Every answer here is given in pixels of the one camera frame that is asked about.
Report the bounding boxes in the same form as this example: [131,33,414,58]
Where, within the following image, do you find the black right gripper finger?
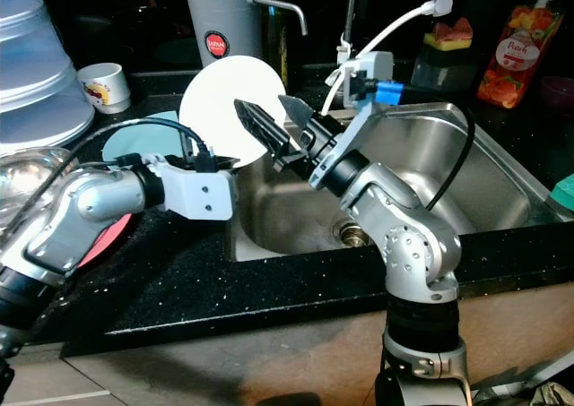
[234,99,296,164]
[277,94,317,132]

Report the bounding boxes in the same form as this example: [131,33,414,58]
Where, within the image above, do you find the round white plate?
[179,55,293,169]

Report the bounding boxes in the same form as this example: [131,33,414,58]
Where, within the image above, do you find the light blue plate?
[102,110,191,161]

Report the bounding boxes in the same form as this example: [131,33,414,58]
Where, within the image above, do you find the dark glass bottle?
[260,0,289,63]

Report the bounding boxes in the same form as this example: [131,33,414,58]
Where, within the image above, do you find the metal sink drain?
[334,220,374,250]

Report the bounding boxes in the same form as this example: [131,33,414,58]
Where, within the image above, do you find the chrome sink faucet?
[335,0,365,66]

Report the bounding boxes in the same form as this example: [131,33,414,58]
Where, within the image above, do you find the silver curved tap spout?
[251,0,311,36]

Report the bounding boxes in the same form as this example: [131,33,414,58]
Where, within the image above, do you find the grey canister with red label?
[184,0,266,75]

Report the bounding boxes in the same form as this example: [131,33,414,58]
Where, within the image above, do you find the red plate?
[74,212,137,269]

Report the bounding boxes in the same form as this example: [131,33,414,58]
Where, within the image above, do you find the white printed mug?
[78,63,132,115]

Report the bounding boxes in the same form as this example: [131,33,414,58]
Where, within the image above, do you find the stainless steel sink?
[227,101,559,263]

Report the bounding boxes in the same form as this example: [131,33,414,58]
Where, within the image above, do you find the red and yellow sponge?
[426,16,474,53]

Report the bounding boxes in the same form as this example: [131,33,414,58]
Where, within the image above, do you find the stainless steel bowl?
[0,146,92,238]

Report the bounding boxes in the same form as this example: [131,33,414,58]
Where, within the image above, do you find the white stacked plastic tubs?
[0,0,95,156]

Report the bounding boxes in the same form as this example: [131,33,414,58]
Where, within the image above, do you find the brown cabinet front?
[18,282,574,406]

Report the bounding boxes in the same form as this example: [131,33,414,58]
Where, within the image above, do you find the orange peach soap bottle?
[477,3,565,109]

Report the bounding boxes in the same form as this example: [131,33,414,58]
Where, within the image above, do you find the dark purple cup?
[540,76,574,112]

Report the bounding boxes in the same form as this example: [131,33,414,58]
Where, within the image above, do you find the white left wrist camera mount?
[152,155,234,221]

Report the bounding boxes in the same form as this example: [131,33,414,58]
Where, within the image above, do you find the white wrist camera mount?
[152,155,234,221]
[309,51,397,190]

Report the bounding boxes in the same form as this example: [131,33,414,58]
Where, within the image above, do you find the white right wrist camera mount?
[309,51,397,190]

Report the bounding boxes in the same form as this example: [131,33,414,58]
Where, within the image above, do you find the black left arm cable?
[45,117,216,237]

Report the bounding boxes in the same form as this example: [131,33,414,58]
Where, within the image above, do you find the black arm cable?
[45,117,216,237]
[375,80,478,212]

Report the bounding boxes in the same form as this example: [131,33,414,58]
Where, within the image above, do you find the white flexible hose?
[323,1,436,111]

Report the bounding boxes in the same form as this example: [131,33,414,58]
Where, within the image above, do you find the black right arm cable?
[375,80,478,212]

